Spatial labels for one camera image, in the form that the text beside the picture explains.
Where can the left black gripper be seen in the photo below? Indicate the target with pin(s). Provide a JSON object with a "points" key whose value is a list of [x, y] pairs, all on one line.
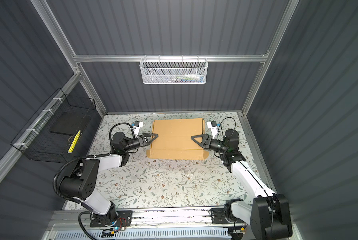
{"points": [[143, 141]]}

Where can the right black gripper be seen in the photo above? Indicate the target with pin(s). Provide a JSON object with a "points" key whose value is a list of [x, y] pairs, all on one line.
{"points": [[207, 142]]}

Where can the brown cardboard box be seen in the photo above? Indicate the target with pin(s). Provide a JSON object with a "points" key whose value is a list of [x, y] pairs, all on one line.
{"points": [[174, 140]]}

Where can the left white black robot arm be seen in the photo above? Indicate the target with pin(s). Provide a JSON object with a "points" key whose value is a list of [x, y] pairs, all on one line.
{"points": [[75, 181]]}

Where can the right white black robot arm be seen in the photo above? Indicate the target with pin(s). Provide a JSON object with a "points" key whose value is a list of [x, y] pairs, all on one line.
{"points": [[268, 215]]}

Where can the floral patterned table mat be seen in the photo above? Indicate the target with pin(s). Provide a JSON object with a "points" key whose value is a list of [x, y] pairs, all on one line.
{"points": [[149, 183]]}

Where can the pens in white basket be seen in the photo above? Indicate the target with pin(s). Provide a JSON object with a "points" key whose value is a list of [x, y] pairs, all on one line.
{"points": [[187, 79]]}

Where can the yellow marker pen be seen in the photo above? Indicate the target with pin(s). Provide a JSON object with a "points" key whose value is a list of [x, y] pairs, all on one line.
{"points": [[74, 142]]}

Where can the black foam pad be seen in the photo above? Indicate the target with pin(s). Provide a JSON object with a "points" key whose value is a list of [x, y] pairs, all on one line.
{"points": [[69, 124]]}

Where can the white wire mesh basket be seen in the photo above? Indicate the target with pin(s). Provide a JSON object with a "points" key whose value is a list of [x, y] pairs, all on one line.
{"points": [[153, 72]]}

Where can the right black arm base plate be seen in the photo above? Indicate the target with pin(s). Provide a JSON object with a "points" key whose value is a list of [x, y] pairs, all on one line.
{"points": [[225, 216]]}

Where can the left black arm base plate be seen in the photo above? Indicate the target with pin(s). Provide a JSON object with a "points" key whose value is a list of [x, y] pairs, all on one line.
{"points": [[120, 219]]}

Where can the aluminium mounting rail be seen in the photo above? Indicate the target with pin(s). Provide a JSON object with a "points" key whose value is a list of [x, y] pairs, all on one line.
{"points": [[180, 217]]}

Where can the black wire basket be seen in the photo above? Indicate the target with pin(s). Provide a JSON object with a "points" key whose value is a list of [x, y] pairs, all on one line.
{"points": [[37, 143]]}

